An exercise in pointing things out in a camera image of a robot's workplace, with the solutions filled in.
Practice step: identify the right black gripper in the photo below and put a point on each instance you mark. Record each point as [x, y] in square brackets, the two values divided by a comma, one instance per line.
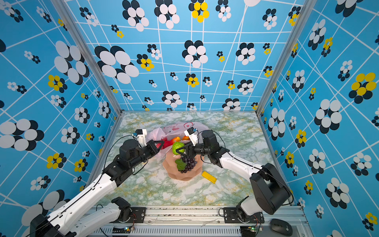
[192, 148]

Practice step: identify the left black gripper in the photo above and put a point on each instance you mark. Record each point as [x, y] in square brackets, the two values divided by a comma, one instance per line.
[151, 145]

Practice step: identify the red crinkled strawberry fruit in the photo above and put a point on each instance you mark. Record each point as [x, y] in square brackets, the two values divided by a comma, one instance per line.
[167, 143]

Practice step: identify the dark purple grape bunch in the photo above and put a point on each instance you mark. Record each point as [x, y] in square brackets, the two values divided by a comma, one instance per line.
[190, 165]

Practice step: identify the green crinkled fruit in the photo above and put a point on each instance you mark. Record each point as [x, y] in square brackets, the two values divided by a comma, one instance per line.
[178, 148]

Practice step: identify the pink translucent plastic bag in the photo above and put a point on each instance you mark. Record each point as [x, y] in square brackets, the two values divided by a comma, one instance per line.
[175, 130]

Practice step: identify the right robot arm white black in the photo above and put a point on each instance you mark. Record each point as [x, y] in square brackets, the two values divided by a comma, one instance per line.
[269, 188]

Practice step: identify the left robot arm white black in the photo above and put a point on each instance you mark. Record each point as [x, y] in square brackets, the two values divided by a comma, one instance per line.
[72, 220]

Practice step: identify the green grape leaf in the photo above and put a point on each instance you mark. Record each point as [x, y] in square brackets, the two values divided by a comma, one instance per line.
[180, 164]

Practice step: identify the yellow rectangular block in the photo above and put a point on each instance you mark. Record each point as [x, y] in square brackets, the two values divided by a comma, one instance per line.
[209, 177]

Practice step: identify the black computer mouse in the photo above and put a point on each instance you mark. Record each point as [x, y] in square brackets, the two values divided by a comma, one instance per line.
[282, 227]

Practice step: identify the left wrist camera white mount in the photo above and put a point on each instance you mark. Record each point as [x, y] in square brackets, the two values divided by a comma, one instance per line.
[140, 135]

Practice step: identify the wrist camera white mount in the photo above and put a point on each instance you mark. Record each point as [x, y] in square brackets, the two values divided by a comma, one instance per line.
[191, 133]
[140, 135]

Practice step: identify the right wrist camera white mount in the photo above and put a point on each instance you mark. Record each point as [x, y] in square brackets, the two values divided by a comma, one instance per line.
[191, 133]

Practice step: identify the aluminium front rail frame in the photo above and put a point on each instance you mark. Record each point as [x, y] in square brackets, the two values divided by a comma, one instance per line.
[201, 221]

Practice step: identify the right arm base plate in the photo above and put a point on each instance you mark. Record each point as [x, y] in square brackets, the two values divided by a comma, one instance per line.
[231, 217]

